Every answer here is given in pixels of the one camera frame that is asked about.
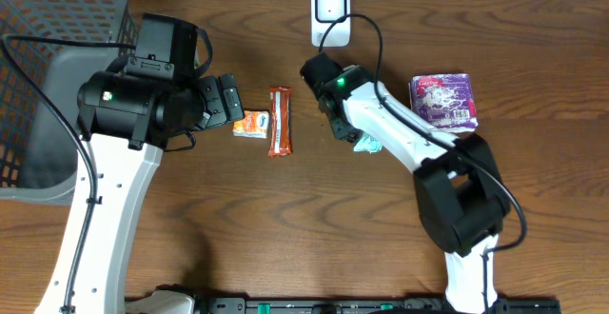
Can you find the orange tissue pack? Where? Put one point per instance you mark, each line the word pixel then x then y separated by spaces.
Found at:
pixel 253 125

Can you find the teal snack packet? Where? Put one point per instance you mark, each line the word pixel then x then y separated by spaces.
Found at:
pixel 367 143

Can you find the red purple noodle packet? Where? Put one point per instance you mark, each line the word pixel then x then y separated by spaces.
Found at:
pixel 445 101

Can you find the orange-brown snack bar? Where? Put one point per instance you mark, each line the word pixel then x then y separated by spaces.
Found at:
pixel 280 144

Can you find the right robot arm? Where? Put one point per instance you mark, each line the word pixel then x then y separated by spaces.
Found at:
pixel 460 196

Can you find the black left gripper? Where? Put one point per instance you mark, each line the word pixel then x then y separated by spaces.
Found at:
pixel 215 103

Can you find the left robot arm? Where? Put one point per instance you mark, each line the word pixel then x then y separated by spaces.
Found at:
pixel 90 273

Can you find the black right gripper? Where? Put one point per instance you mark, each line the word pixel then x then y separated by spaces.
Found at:
pixel 342 132

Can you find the grey plastic mesh basket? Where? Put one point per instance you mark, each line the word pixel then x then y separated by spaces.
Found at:
pixel 70 40

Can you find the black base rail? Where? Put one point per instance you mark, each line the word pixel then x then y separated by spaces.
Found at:
pixel 333 306

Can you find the white barcode scanner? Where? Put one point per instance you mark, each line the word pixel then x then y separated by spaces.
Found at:
pixel 323 14

